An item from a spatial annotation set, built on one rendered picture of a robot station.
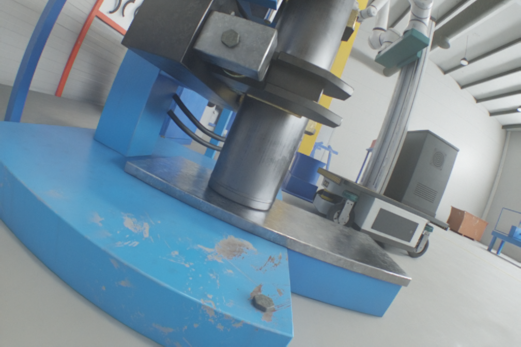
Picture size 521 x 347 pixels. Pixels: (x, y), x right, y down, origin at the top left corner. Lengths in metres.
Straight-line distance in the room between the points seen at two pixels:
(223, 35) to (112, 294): 0.45
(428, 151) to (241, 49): 1.55
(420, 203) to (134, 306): 1.72
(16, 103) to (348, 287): 1.25
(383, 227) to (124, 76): 1.54
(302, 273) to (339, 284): 0.11
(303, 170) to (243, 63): 1.93
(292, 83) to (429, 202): 1.50
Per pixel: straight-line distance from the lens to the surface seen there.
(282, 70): 0.58
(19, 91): 1.09
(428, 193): 1.87
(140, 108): 0.84
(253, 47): 0.46
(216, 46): 0.47
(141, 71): 0.87
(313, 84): 0.58
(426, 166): 1.83
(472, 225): 13.18
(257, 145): 0.69
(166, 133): 2.08
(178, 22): 0.50
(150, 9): 0.54
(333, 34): 0.81
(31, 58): 1.08
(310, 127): 0.96
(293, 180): 2.30
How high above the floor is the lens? 0.34
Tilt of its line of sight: 3 degrees down
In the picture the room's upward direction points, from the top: 23 degrees clockwise
